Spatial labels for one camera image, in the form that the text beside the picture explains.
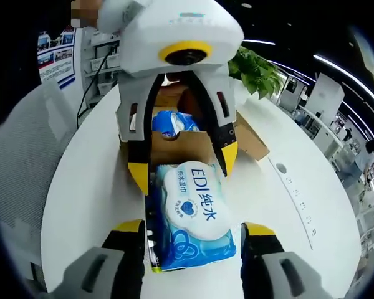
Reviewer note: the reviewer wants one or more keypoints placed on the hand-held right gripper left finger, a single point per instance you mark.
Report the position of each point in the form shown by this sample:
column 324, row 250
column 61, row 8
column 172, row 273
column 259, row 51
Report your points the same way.
column 124, row 258

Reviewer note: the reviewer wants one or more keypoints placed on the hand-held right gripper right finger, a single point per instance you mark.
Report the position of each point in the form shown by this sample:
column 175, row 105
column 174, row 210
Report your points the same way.
column 261, row 261

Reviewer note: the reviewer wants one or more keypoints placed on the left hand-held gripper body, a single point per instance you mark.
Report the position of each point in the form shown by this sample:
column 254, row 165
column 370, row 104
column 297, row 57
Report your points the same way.
column 180, row 28

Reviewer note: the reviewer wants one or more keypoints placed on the blue tissue pack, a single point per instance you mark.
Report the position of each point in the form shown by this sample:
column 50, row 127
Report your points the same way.
column 177, row 124

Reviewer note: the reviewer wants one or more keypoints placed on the brown cardboard shoe box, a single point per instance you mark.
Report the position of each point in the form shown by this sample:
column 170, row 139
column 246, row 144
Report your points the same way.
column 187, row 146

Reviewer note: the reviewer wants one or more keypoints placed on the white blue wet wipes pack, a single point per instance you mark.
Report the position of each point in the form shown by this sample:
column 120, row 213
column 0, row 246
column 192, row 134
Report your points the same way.
column 196, row 211

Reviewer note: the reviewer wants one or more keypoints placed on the green potted plant white pot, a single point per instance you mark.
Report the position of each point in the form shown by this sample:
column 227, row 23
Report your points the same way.
column 255, row 74

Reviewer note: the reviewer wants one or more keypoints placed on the white table socket strip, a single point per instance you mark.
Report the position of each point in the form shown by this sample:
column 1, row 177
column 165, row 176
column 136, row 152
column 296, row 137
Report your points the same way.
column 299, row 205

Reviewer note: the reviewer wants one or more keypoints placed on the white shelf with bins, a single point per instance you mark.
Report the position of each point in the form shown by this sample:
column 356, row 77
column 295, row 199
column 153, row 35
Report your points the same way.
column 103, row 62

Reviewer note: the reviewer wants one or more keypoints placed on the white ceiling light strip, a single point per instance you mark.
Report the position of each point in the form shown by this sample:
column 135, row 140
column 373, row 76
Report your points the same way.
column 258, row 42
column 349, row 74

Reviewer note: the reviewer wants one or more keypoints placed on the blue white poster board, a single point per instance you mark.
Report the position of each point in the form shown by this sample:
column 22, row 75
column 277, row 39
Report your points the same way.
column 56, row 56

